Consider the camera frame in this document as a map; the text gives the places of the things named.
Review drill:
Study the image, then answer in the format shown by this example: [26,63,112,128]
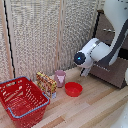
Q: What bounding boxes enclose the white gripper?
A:
[79,66,92,78]

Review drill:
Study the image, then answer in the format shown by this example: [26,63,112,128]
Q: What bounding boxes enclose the brown drawer front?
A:
[89,54,128,90]
[96,13,118,44]

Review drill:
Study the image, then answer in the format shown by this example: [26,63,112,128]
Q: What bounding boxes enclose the dark brown drawer cabinet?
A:
[91,9,128,90]

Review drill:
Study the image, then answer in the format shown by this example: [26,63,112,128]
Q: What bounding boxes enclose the red plastic bowl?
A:
[64,81,84,98]

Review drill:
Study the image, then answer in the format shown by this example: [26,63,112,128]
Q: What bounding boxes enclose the pink plastic cup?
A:
[54,69,67,89]

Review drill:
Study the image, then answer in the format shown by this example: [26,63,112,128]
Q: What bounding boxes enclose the yellow red food box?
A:
[35,71,58,100]

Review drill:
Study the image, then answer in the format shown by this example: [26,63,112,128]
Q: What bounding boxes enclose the beige woven folding screen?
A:
[0,0,101,81]

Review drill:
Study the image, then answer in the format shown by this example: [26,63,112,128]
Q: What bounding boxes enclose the red blue-rimmed shopping basket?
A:
[0,76,51,128]

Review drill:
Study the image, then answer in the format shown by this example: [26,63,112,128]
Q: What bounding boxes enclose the silver drawer handle bar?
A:
[102,28,116,35]

